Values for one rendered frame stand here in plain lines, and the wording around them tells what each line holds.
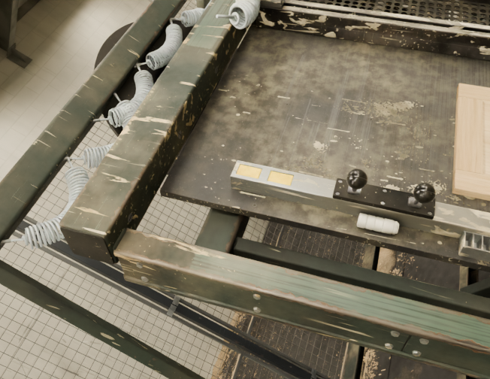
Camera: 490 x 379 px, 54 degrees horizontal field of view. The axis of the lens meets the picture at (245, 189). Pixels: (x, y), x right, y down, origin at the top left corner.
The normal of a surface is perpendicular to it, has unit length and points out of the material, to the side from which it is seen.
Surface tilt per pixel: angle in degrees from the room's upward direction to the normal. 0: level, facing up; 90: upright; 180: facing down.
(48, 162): 90
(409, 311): 60
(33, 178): 90
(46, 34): 90
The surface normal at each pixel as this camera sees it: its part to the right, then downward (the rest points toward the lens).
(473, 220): -0.03, -0.65
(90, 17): 0.45, -0.42
